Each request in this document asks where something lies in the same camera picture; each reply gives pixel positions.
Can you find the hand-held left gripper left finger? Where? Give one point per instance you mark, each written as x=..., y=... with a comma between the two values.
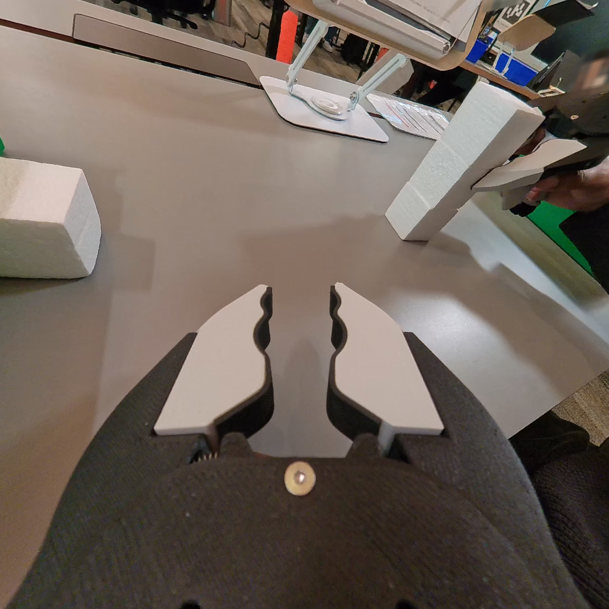
x=219, y=371

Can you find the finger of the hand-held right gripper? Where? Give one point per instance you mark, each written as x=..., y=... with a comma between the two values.
x=537, y=159

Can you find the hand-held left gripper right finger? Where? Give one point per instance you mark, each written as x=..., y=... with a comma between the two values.
x=380, y=371

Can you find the white foam cube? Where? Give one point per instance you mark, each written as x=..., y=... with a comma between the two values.
x=43, y=219
x=495, y=123
x=447, y=176
x=414, y=216

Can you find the person's right hand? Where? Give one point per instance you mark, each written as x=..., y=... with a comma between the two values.
x=580, y=190

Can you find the small blue bin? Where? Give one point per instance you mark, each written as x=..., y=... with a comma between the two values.
x=509, y=69
x=481, y=51

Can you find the small background document stand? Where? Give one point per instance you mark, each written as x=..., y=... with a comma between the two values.
x=528, y=33

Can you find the black flat panel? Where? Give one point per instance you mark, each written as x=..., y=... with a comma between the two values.
x=566, y=12

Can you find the laminated paper sheet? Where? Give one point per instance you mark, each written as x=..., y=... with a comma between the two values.
x=409, y=114

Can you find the printed instruction sheet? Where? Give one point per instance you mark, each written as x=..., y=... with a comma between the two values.
x=442, y=14

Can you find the person's dark clothing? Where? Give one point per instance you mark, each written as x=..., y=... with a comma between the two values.
x=571, y=499

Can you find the white document stand with sheet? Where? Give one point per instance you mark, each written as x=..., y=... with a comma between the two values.
x=295, y=104

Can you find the orange cone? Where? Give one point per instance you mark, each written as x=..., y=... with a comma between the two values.
x=286, y=38

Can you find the black office chair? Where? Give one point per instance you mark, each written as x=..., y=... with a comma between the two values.
x=161, y=9

